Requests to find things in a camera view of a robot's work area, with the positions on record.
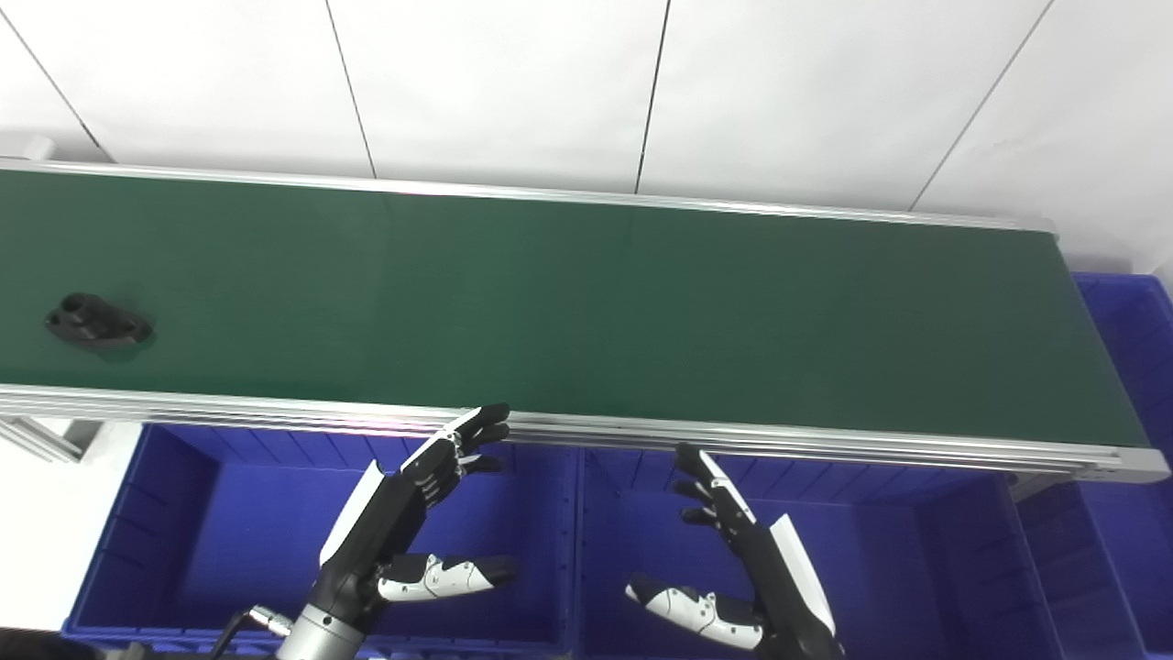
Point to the blue plastic bin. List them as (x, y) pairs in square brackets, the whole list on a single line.
[(1123, 550), (880, 568), (238, 541)]

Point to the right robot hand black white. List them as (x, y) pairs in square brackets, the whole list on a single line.
[(774, 577)]

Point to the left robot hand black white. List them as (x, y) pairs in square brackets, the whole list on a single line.
[(389, 522)]

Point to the grey conveyor end housing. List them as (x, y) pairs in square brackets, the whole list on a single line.
[(26, 147)]

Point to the black flanged machine part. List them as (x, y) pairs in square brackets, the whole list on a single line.
[(92, 323)]

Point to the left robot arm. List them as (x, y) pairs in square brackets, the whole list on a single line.
[(321, 632)]

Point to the green conveyor belt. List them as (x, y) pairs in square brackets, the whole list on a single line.
[(641, 434), (586, 302)]

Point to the aluminium conveyor support leg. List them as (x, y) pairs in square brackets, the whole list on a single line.
[(46, 438)]

